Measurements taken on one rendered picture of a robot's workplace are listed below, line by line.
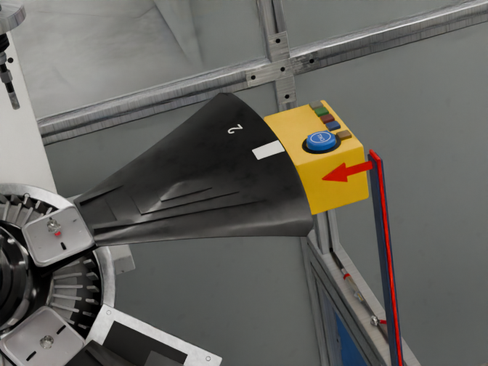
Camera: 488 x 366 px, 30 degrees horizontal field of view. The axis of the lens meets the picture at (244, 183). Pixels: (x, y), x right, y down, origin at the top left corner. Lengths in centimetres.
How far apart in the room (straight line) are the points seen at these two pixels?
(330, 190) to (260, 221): 36
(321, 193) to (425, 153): 69
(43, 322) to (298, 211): 29
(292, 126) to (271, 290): 71
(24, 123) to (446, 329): 131
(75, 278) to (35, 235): 11
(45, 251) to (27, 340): 9
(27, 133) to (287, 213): 42
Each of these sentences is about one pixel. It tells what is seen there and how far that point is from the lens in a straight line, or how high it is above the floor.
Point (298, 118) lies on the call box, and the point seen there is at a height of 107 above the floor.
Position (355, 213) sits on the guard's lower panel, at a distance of 194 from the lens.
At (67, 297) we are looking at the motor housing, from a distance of 106.
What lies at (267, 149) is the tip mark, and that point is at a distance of 100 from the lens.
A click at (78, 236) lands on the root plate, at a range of 96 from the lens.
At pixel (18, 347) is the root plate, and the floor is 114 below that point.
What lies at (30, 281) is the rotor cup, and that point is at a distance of 93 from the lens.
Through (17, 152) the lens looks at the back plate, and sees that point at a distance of 122.
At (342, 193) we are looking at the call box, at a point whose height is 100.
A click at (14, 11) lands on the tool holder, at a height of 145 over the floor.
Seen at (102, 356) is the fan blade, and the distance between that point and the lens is 99.
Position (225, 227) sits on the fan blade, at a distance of 93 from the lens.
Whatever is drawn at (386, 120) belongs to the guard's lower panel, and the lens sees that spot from 186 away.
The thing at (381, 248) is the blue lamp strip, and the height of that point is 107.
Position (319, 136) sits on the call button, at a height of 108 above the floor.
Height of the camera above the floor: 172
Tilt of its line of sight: 32 degrees down
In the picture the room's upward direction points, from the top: 11 degrees counter-clockwise
